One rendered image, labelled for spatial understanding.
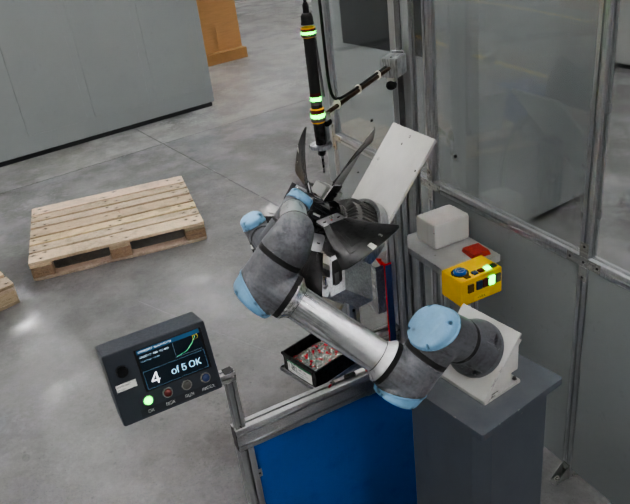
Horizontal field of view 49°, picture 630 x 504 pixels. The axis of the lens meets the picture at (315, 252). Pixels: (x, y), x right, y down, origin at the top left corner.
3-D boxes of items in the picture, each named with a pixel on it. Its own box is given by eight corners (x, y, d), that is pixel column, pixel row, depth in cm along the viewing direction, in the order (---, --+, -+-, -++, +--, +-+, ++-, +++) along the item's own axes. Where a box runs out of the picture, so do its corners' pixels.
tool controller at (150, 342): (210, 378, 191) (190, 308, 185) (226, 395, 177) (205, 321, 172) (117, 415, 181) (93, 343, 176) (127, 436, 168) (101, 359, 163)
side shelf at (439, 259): (443, 228, 294) (442, 221, 292) (500, 261, 265) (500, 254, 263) (395, 245, 285) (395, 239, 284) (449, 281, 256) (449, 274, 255)
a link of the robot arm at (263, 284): (452, 374, 162) (258, 244, 157) (415, 423, 164) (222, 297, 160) (443, 357, 174) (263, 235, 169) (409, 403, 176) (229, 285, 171)
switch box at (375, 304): (409, 302, 285) (407, 255, 275) (379, 314, 280) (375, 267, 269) (397, 292, 292) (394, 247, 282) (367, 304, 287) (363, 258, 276)
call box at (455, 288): (481, 281, 228) (481, 253, 223) (502, 294, 220) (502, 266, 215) (441, 298, 222) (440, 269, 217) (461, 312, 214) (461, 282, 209)
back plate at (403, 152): (291, 269, 278) (288, 268, 277) (375, 115, 269) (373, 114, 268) (359, 331, 235) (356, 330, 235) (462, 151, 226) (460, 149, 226)
